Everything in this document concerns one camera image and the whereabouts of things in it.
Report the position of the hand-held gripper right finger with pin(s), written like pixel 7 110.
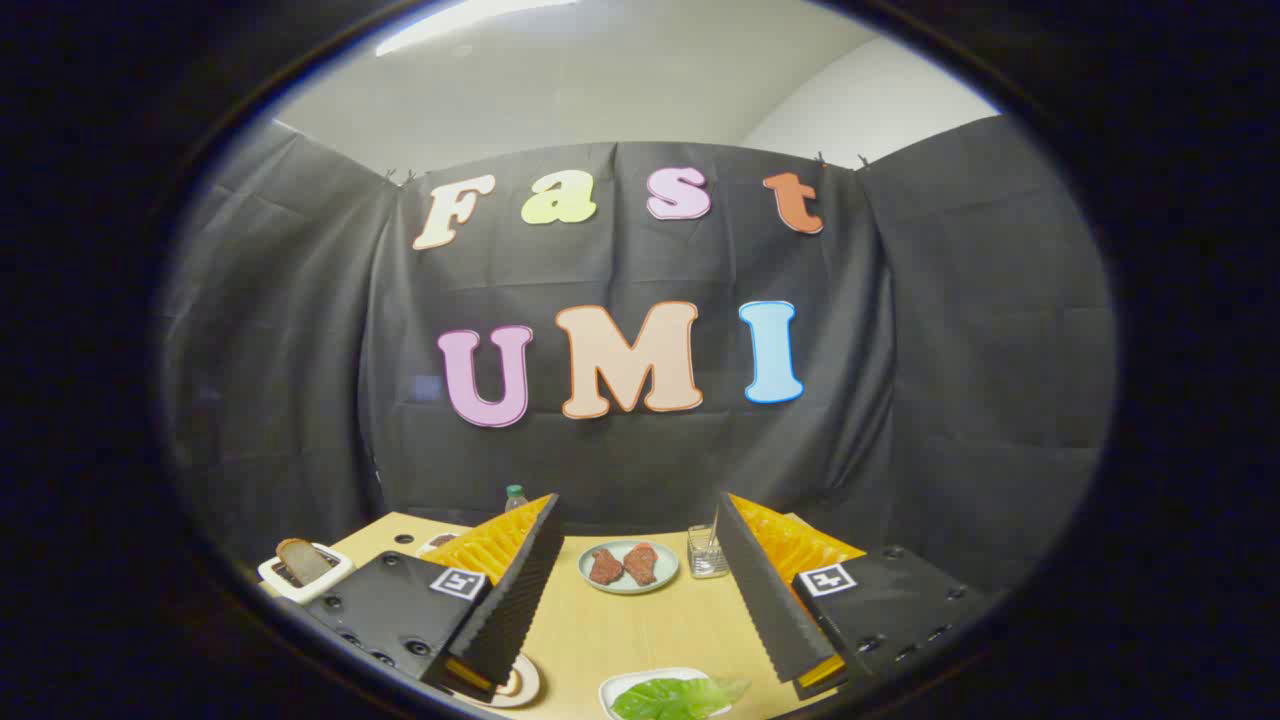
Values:
pixel 760 590

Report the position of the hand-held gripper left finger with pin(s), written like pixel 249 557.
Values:
pixel 520 590

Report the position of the green lettuce leaf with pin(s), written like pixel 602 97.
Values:
pixel 665 698

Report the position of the plain bread slice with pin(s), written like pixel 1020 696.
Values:
pixel 302 560

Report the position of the clear glass cup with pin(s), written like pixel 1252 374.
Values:
pixel 705 560

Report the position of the brown meat piece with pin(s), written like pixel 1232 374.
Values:
pixel 605 567

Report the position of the clear plastic water bottle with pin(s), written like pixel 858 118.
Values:
pixel 515 497

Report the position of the bread slice with ham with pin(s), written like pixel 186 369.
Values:
pixel 508 684

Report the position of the light blue round plate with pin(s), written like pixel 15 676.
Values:
pixel 666 575

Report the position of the round beige plate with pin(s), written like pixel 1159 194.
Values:
pixel 528 685

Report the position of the white divided snack tray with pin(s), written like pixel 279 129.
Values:
pixel 437 542

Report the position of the reddish meat piece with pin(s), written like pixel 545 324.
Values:
pixel 641 564

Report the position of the white square plate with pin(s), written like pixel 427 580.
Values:
pixel 625 684

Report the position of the white toaster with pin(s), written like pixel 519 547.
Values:
pixel 335 575

